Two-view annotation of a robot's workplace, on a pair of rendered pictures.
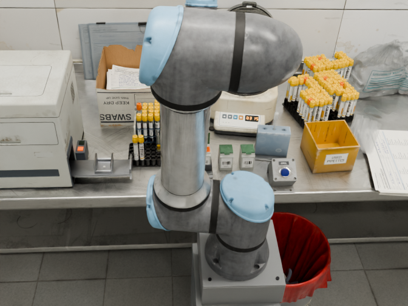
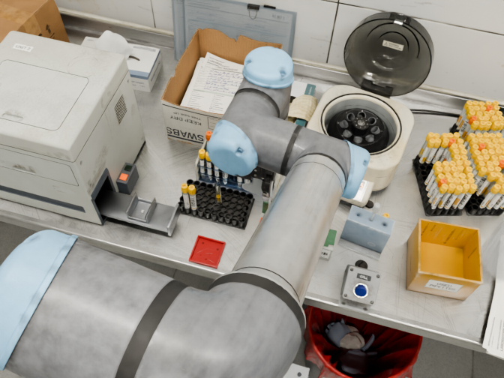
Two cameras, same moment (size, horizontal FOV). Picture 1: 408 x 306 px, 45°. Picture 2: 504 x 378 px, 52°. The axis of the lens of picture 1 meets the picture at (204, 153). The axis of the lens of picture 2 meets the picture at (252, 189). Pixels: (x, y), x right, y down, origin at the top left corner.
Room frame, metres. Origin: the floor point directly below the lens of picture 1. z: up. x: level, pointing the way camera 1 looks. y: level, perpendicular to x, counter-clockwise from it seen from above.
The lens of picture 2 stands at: (0.56, -0.15, 1.95)
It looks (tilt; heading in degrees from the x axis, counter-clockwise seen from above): 57 degrees down; 19
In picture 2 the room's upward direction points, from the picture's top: 3 degrees clockwise
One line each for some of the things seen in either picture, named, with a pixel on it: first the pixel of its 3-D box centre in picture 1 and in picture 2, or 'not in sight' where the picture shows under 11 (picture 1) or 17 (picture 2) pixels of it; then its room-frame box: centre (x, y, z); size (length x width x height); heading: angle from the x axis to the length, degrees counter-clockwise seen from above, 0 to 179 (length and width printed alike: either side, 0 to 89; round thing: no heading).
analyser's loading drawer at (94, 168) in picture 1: (96, 166); (133, 208); (1.05, 0.31, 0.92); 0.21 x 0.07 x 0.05; 95
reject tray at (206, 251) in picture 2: not in sight; (207, 251); (1.03, 0.12, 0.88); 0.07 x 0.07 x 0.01; 5
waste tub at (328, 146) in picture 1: (328, 146); (442, 259); (1.19, -0.39, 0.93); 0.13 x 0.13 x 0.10; 10
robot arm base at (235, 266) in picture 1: (238, 240); not in sight; (0.73, -0.09, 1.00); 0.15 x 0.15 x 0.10
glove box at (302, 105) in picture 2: not in sight; (290, 119); (1.45, 0.06, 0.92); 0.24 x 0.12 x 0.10; 5
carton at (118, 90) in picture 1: (136, 84); (224, 91); (1.45, 0.25, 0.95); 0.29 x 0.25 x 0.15; 5
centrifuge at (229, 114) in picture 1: (241, 96); (354, 142); (1.43, -0.12, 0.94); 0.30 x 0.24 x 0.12; 176
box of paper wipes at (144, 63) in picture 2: not in sight; (115, 55); (1.47, 0.59, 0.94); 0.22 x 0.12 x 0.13; 99
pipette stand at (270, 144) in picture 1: (272, 141); (366, 230); (1.20, -0.21, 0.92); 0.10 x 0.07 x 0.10; 87
